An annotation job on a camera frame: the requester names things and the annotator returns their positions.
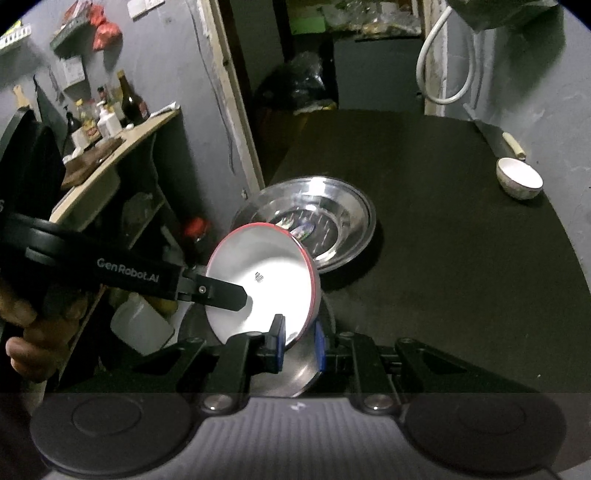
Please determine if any green box on shelf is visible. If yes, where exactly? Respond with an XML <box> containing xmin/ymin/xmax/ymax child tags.
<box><xmin>290</xmin><ymin>15</ymin><xmax>326</xmax><ymax>35</ymax></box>

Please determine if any cleaver with cream handle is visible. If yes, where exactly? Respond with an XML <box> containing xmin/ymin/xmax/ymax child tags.
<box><xmin>463</xmin><ymin>103</ymin><xmax>527</xmax><ymax>161</ymax></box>

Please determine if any deep steel bowl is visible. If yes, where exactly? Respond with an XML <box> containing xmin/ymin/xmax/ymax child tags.
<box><xmin>177</xmin><ymin>295</ymin><xmax>335</xmax><ymax>398</ymax></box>

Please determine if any white plastic jug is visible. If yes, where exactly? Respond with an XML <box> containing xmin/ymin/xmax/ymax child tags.
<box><xmin>110</xmin><ymin>293</ymin><xmax>174</xmax><ymax>356</ymax></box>

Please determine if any wooden shelf counter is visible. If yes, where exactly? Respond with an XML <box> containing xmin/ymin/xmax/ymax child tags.
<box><xmin>50</xmin><ymin>110</ymin><xmax>180</xmax><ymax>232</ymax></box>

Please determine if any white ceramic bowl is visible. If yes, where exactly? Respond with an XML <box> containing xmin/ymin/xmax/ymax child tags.
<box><xmin>205</xmin><ymin>223</ymin><xmax>322</xmax><ymax>348</ymax></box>
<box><xmin>496</xmin><ymin>157</ymin><xmax>544</xmax><ymax>200</ymax></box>

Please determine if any plastic bag on wall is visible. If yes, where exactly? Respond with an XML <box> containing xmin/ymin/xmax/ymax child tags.
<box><xmin>448</xmin><ymin>0</ymin><xmax>559</xmax><ymax>32</ymax></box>

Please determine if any white wall switch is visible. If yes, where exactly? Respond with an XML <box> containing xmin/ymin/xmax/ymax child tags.
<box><xmin>127</xmin><ymin>0</ymin><xmax>165</xmax><ymax>20</ymax></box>

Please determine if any white hose loop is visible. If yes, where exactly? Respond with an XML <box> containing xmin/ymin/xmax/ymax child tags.
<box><xmin>416</xmin><ymin>4</ymin><xmax>477</xmax><ymax>106</ymax></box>

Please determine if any person left hand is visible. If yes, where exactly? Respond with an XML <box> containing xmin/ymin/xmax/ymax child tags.
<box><xmin>1</xmin><ymin>285</ymin><xmax>106</xmax><ymax>383</ymax></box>

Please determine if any red-capped dark jug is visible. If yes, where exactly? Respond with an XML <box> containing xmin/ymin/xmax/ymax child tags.
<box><xmin>183</xmin><ymin>217</ymin><xmax>214</xmax><ymax>265</ymax></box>

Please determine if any red bag on wall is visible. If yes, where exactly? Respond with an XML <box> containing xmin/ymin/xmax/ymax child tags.
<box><xmin>87</xmin><ymin>3</ymin><xmax>122</xmax><ymax>51</ymax></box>

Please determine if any dark cabinet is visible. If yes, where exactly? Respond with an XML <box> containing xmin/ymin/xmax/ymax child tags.
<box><xmin>334</xmin><ymin>38</ymin><xmax>424</xmax><ymax>114</ymax></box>

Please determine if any large steel plate back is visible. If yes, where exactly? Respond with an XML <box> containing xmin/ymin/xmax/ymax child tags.
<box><xmin>230</xmin><ymin>175</ymin><xmax>378</xmax><ymax>274</ymax></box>

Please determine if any dark glass bottle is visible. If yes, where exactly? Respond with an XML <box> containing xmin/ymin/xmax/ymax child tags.
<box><xmin>117</xmin><ymin>70</ymin><xmax>149</xmax><ymax>126</ymax></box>

